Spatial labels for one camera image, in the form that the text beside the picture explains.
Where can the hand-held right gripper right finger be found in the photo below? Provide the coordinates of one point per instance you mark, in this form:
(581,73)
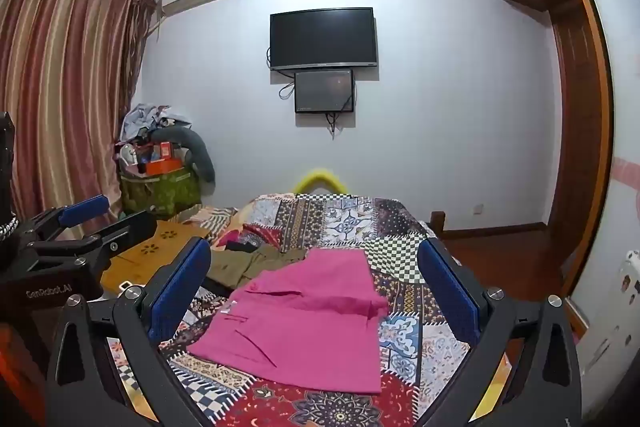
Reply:
(450,292)

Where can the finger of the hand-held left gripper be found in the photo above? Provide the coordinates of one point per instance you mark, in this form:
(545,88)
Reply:
(130,229)
(82,209)

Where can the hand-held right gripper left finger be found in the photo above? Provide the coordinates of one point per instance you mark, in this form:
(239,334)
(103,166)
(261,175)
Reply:
(180,289)

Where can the pink pants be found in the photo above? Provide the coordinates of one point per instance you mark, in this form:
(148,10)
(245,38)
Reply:
(300,322)

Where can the olive green pants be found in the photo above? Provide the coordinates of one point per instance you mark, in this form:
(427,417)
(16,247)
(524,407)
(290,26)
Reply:
(235,264)

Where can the wooden table with flower cutouts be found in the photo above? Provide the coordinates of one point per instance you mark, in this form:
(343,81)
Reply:
(167,246)

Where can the green patterned bag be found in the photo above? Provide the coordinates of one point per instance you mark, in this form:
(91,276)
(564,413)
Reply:
(160,193)

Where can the orange box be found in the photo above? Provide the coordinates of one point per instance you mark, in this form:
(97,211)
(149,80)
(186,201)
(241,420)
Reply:
(160,165)

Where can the black cloth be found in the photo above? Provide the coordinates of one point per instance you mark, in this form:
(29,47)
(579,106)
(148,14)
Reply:
(242,247)

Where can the zigzag striped cloth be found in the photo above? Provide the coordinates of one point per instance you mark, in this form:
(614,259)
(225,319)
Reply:
(210,219)

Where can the patchwork printed blanket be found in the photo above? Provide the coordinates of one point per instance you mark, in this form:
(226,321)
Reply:
(400,227)

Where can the red patterned cloth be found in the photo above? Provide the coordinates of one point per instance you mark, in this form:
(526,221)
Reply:
(260,234)

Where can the pale crumpled cloth pile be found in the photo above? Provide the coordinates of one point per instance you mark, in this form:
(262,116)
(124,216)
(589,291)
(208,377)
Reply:
(145,117)

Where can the striped brown curtain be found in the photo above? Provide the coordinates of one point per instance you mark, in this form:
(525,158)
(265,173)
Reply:
(60,82)

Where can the yellow fluffy cushion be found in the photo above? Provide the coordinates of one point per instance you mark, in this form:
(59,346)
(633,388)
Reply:
(320,178)

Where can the white appliance with stickers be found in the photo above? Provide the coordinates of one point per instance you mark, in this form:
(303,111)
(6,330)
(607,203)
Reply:
(627,302)

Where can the pink heart sticker strip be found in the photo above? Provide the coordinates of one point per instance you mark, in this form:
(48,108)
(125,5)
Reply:
(627,172)

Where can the white sliding door panel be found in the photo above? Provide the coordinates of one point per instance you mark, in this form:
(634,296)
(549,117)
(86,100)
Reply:
(622,82)

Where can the wooden bed post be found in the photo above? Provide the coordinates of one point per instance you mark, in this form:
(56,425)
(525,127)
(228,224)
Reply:
(438,222)

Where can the white wall socket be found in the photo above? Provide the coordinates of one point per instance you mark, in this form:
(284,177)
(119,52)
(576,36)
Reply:
(478,208)

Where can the small black wall monitor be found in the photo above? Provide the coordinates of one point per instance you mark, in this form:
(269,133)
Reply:
(324,91)

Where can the large black wall television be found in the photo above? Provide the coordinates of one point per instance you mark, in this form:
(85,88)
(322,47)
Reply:
(322,38)

